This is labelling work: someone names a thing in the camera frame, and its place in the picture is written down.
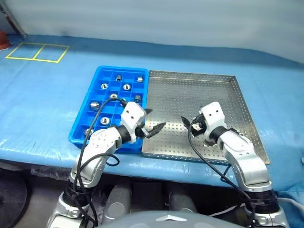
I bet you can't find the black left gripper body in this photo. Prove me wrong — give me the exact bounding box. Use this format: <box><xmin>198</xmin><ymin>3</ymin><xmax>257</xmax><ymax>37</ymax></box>
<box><xmin>135</xmin><ymin>120</ymin><xmax>150</xmax><ymax>139</ymax></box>

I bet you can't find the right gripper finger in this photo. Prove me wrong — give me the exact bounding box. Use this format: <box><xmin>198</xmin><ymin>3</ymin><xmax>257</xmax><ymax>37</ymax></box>
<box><xmin>180</xmin><ymin>115</ymin><xmax>192</xmax><ymax>129</ymax></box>
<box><xmin>191</xmin><ymin>123</ymin><xmax>203</xmax><ymax>138</ymax></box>

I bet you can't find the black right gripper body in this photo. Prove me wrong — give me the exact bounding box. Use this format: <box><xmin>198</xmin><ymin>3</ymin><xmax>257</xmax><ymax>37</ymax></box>
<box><xmin>193</xmin><ymin>113</ymin><xmax>207</xmax><ymax>133</ymax></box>

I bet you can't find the blue compartment tray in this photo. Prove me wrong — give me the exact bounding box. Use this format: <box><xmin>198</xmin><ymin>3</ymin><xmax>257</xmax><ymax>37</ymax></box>
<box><xmin>68</xmin><ymin>65</ymin><xmax>150</xmax><ymax>154</ymax></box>

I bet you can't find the perforated metal tray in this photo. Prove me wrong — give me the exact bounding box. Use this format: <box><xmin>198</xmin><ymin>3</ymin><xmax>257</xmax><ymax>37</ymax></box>
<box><xmin>142</xmin><ymin>70</ymin><xmax>271</xmax><ymax>166</ymax></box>

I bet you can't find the dark grey rounded cylinder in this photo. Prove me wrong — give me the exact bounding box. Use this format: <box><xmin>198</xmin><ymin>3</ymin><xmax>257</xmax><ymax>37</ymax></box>
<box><xmin>102</xmin><ymin>182</ymin><xmax>133</xmax><ymax>226</ymax></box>
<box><xmin>166</xmin><ymin>187</ymin><xmax>198</xmax><ymax>214</ymax></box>

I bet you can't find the grey robot torso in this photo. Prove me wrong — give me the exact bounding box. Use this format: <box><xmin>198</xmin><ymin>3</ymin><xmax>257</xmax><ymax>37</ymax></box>
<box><xmin>97</xmin><ymin>211</ymin><xmax>245</xmax><ymax>228</ymax></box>

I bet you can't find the blue tarp table cover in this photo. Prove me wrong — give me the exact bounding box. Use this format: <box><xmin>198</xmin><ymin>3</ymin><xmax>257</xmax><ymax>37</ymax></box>
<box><xmin>0</xmin><ymin>34</ymin><xmax>304</xmax><ymax>198</ymax></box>

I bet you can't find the yellow tape rectangle marking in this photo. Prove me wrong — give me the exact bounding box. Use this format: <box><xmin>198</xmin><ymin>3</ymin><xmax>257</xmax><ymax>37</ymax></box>
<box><xmin>5</xmin><ymin>42</ymin><xmax>70</xmax><ymax>64</ymax></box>

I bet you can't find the black round disc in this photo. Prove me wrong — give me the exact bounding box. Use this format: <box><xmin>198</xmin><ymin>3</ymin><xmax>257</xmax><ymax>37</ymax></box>
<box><xmin>0</xmin><ymin>177</ymin><xmax>28</xmax><ymax>228</ymax></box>

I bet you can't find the grey metal bar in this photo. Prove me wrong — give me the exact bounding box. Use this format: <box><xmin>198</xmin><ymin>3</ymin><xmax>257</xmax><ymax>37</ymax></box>
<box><xmin>0</xmin><ymin>0</ymin><xmax>27</xmax><ymax>38</ymax></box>

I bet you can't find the red object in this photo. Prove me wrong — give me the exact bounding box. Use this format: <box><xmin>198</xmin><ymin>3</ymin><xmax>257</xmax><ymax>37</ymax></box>
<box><xmin>0</xmin><ymin>30</ymin><xmax>10</xmax><ymax>50</ymax></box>

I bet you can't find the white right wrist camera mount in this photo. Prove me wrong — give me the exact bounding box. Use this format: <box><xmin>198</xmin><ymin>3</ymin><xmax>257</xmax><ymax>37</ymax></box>
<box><xmin>199</xmin><ymin>101</ymin><xmax>226</xmax><ymax>141</ymax></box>

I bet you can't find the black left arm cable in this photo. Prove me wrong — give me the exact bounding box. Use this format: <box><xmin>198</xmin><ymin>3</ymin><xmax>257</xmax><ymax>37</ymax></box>
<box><xmin>72</xmin><ymin>97</ymin><xmax>128</xmax><ymax>228</ymax></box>

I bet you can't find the white cable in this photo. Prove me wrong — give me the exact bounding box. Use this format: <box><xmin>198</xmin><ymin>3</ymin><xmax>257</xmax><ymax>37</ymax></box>
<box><xmin>276</xmin><ymin>197</ymin><xmax>302</xmax><ymax>209</ymax></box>

